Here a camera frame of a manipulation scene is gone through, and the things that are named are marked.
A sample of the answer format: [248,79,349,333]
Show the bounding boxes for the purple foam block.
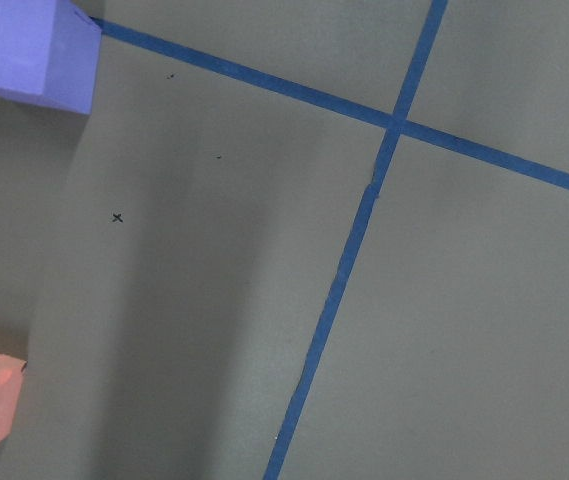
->
[0,1,102,115]

